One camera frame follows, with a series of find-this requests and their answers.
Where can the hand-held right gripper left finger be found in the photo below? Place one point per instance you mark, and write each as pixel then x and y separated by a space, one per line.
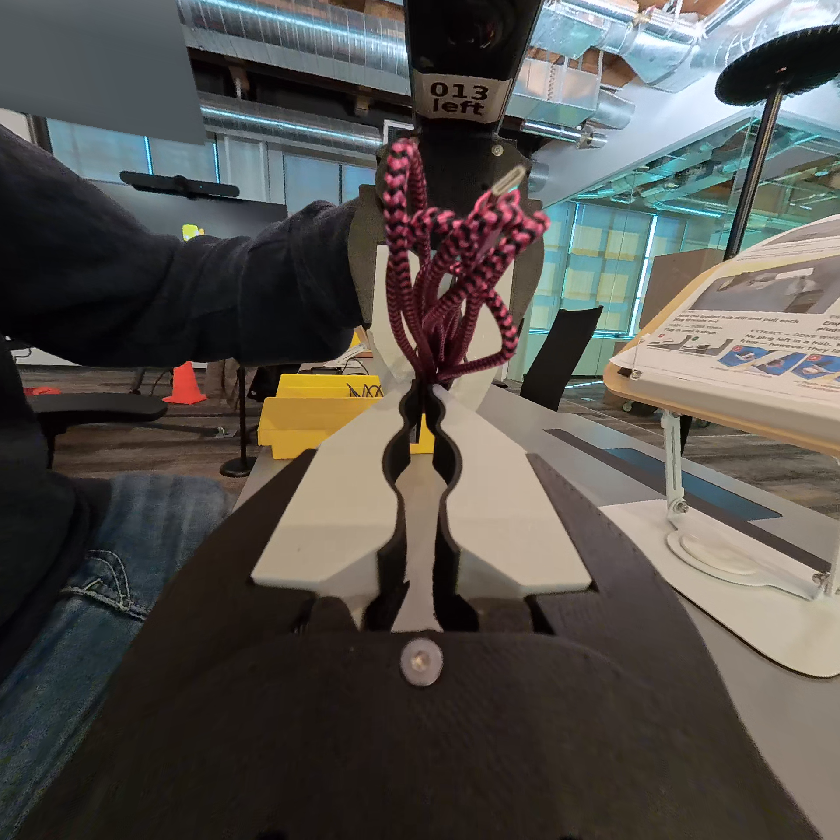
pixel 328 525

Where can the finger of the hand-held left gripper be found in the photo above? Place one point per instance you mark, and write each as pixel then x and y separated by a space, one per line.
pixel 507 339
pixel 381 315

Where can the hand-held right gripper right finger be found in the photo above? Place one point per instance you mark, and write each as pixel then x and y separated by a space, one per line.
pixel 519 525

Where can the person's left forearm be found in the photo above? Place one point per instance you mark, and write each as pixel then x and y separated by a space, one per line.
pixel 171 282

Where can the black office chair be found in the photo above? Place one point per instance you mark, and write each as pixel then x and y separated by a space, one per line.
pixel 558 355

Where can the yellow plastic bin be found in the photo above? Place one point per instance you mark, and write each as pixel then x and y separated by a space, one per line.
pixel 315 414

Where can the black floor stand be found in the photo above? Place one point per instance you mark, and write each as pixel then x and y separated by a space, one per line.
pixel 240 433

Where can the orange cone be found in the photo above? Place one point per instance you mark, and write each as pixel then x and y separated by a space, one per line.
pixel 184 387

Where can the person's legs in jeans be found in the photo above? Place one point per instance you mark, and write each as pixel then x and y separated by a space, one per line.
pixel 118 591

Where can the printed instruction sheet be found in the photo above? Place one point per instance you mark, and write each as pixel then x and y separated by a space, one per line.
pixel 748 328

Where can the black video bar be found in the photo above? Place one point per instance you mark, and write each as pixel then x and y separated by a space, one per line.
pixel 177 184

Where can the black chair armrest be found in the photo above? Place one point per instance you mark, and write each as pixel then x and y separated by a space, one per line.
pixel 99 410

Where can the black round disc on pole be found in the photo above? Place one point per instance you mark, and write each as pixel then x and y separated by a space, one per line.
pixel 788 59

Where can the black wall screen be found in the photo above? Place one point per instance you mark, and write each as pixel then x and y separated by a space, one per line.
pixel 250 217

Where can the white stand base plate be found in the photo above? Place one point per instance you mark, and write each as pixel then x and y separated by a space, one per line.
pixel 709 578

